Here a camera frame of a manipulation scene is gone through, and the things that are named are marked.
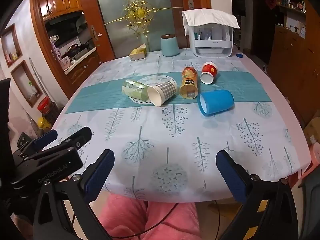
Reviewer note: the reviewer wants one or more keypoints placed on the wooden framed wall niche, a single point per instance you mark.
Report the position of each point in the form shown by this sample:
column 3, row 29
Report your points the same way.
column 26, row 83
column 11, row 45

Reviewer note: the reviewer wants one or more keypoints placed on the grey checked paper cup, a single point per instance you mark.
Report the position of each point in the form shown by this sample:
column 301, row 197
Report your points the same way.
column 165, row 90

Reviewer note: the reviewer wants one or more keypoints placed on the yellow plastic container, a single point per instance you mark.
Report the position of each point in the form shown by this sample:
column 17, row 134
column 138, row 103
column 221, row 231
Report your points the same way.
column 43, row 123

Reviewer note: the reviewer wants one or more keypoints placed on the yellow tissue box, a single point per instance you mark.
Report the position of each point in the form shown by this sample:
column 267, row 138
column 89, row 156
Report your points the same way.
column 138, row 52

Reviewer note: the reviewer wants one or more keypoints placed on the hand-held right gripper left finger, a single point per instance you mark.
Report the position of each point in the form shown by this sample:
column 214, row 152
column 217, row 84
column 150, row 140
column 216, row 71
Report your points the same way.
column 99, row 176

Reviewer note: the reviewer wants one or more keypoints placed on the light blue canister brown lid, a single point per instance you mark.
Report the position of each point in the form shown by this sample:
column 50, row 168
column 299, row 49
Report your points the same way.
column 170, row 46

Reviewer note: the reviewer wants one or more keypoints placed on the frosted glass sliding door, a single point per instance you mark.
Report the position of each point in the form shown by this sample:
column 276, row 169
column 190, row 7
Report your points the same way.
column 117, row 7

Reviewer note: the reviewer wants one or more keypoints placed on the kitchen counter with cookware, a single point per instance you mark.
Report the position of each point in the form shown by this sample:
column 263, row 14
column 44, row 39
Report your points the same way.
column 80, row 55

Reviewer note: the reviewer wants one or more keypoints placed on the red and white paper cup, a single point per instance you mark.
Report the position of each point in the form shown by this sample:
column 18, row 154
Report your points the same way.
column 210, row 70

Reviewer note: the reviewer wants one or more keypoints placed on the orange yellow paper cup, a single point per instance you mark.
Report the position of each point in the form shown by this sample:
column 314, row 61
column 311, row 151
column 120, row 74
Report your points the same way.
column 189, row 82

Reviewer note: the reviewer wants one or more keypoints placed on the gold door ornament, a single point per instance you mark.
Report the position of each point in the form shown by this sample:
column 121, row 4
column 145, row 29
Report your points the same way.
column 140, row 12

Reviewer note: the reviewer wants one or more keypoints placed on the white folded cloth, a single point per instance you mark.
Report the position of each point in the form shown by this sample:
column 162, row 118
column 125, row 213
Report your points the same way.
column 210, row 17

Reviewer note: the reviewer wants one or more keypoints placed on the white round plate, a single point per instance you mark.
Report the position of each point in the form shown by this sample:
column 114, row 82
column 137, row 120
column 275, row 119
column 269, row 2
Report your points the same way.
column 155, row 78

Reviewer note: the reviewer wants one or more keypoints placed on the red plastic bucket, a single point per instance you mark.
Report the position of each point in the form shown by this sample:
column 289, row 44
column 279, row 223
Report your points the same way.
column 44, row 104

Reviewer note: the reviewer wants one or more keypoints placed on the cardboard box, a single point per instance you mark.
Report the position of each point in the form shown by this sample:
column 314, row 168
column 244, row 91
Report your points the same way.
column 312, row 131

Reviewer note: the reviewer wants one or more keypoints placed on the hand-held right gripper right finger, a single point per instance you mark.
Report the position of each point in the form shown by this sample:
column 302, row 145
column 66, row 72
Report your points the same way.
column 232, row 177

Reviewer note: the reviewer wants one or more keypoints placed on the pink plastic stool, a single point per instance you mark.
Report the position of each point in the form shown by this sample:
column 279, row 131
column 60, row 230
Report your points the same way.
column 312, row 160

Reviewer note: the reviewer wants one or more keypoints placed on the teal striped table runner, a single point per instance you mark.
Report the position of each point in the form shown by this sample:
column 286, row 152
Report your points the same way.
column 100, row 95

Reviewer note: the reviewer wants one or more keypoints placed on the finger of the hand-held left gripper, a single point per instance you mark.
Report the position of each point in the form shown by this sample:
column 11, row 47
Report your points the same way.
column 46, row 138
column 75, row 138

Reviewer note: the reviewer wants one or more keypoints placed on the small blue cap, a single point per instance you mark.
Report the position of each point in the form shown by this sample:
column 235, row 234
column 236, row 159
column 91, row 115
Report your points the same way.
column 239, row 55

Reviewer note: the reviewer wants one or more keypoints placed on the green patterned paper cup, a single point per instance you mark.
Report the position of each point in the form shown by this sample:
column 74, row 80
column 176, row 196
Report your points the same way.
column 133, row 89

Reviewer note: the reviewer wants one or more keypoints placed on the tree print tablecloth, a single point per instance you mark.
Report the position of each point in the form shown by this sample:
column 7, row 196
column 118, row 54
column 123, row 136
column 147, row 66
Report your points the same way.
column 175, row 135

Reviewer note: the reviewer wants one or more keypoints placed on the wooden kitchen wall cabinet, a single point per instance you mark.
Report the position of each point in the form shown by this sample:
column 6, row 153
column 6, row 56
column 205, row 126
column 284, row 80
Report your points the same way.
column 58, row 2

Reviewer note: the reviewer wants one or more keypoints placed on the white plastic storage organizer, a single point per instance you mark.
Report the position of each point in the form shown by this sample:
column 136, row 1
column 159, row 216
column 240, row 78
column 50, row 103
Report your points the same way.
column 212, row 46

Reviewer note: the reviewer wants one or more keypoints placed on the blue plastic cup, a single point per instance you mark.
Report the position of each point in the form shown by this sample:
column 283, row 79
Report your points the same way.
column 218, row 102

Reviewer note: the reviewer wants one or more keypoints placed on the pink fleece pants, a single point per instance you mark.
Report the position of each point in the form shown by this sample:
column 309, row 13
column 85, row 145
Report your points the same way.
column 130, row 220

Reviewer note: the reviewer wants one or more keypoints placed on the wooden shelf cabinet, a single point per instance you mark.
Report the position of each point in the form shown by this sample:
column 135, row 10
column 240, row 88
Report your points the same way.
column 292, row 55

